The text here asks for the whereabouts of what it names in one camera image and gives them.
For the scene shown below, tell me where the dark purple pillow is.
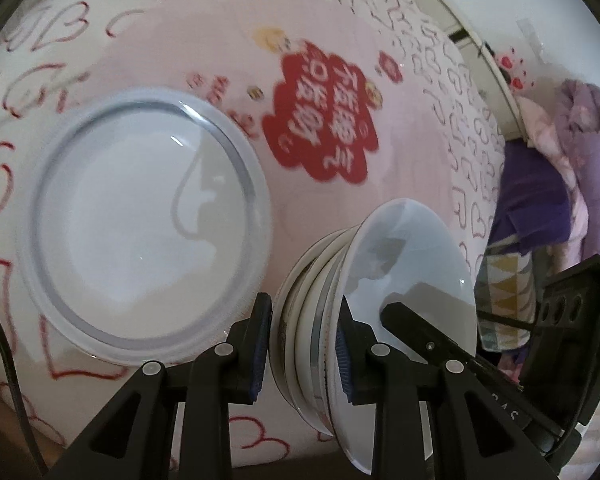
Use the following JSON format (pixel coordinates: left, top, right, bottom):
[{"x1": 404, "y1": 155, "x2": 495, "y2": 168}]
[{"x1": 488, "y1": 140, "x2": 571, "y2": 255}]

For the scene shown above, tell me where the blue-rimmed white plate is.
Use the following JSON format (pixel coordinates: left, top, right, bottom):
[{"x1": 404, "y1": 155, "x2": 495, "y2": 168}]
[{"x1": 17, "y1": 88, "x2": 272, "y2": 365}]

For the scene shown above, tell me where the white bed headboard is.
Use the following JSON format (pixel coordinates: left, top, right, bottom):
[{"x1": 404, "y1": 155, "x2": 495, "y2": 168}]
[{"x1": 443, "y1": 6, "x2": 527, "y2": 140}]

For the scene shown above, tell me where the black cable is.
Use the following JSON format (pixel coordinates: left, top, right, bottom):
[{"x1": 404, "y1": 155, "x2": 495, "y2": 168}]
[{"x1": 0, "y1": 291, "x2": 48, "y2": 478}]

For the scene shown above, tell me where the purple folded quilt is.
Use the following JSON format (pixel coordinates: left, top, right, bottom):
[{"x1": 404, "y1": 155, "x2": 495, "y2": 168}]
[{"x1": 514, "y1": 79, "x2": 600, "y2": 261}]

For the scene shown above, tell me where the white heart-pattern blanket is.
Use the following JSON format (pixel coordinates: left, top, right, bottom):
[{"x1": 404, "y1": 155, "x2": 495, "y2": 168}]
[{"x1": 0, "y1": 0, "x2": 504, "y2": 467}]

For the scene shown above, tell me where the pink round printed mat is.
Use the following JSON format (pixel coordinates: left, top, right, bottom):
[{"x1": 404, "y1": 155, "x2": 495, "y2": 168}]
[{"x1": 79, "y1": 0, "x2": 452, "y2": 292}]

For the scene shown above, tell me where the large white bowl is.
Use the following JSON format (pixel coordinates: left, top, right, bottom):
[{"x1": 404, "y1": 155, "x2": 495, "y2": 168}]
[{"x1": 325, "y1": 198, "x2": 477, "y2": 474}]

